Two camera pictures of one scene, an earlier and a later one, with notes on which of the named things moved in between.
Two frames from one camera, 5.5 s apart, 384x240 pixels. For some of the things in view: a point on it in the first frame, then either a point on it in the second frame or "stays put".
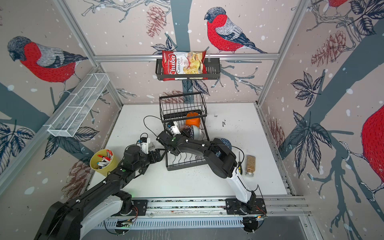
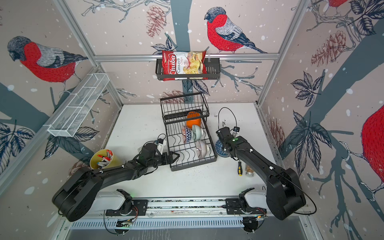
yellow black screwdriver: [239, 164] stays put
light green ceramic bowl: [197, 132] stays put
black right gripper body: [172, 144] -> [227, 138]
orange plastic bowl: [196, 122] stays put
